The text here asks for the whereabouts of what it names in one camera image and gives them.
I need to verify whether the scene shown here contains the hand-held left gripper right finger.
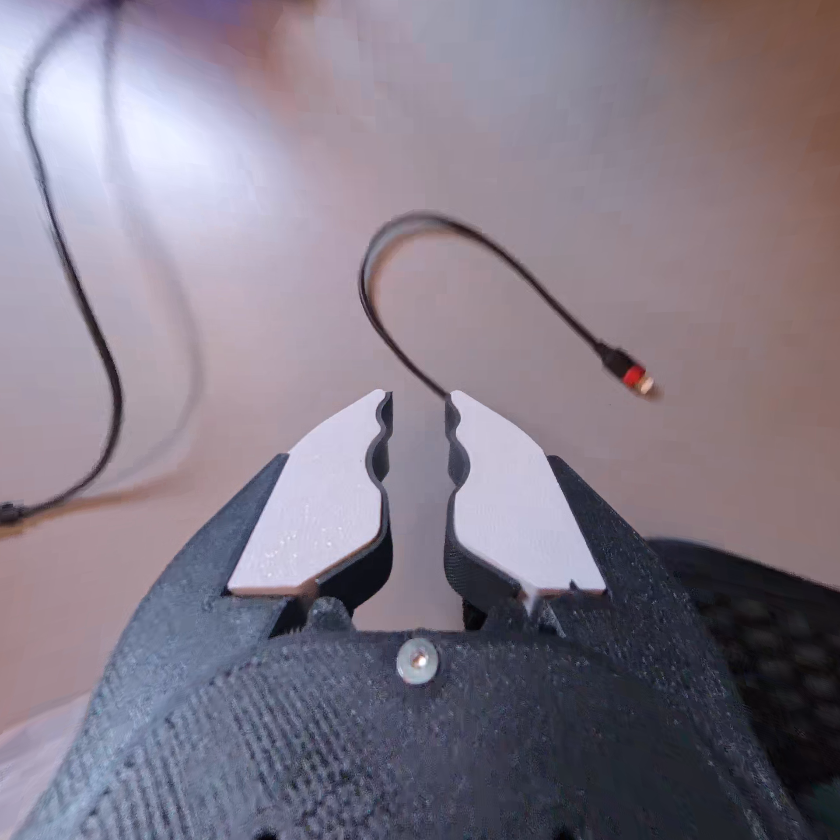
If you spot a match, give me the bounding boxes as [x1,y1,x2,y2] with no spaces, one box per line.
[444,389,608,635]

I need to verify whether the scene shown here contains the black cable with red plug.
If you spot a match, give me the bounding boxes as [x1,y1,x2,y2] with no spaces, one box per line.
[357,210,660,400]

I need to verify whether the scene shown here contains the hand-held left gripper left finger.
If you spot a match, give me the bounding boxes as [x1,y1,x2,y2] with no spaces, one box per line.
[226,389,395,632]

